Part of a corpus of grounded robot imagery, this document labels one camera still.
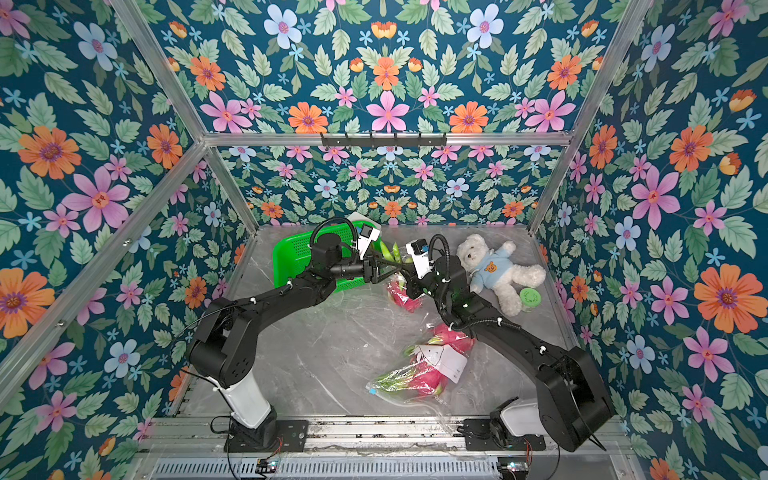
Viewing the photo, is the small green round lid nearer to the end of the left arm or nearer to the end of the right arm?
the end of the right arm

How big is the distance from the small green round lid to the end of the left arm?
0.51 m

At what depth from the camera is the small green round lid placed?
0.95 m

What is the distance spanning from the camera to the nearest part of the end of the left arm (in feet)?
2.46
